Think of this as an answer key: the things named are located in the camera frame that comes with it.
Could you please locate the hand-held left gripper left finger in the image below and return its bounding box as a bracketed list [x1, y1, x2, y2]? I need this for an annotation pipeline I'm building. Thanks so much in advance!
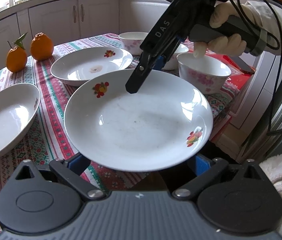
[12, 152, 106, 202]

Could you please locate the white plate with fruit print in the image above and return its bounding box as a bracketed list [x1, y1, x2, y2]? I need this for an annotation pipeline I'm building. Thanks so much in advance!
[50, 46, 133, 87]
[64, 69, 214, 173]
[0, 83, 41, 161]

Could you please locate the red cloth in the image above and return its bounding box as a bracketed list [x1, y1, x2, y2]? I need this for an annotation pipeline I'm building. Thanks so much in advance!
[206, 52, 257, 144]

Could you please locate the white kitchen cabinet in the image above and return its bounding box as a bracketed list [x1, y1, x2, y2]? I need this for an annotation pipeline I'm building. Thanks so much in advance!
[0, 0, 234, 78]

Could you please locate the person's right forearm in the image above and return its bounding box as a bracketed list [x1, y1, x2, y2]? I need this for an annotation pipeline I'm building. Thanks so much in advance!
[243, 0, 282, 64]

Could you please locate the striped patterned tablecloth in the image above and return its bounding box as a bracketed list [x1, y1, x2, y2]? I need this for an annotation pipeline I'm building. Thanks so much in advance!
[0, 33, 240, 240]

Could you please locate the person's right hand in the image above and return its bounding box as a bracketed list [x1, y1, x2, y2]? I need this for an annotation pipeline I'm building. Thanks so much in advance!
[193, 0, 248, 58]

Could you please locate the large bumpy orange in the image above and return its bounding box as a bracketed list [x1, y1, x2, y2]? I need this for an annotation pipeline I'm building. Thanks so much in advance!
[30, 32, 54, 61]

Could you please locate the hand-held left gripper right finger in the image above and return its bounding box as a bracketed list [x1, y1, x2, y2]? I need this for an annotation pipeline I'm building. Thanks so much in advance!
[172, 153, 267, 201]

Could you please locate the white floral bowl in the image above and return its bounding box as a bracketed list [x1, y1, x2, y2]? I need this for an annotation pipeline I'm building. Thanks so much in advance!
[176, 52, 232, 95]
[162, 44, 189, 70]
[118, 32, 149, 55]

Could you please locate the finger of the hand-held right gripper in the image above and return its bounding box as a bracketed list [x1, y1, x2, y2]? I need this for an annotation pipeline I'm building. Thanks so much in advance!
[125, 51, 157, 95]
[153, 38, 184, 71]

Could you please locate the orange with leaf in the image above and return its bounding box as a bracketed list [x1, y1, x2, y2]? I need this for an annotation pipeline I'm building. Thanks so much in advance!
[6, 32, 28, 73]

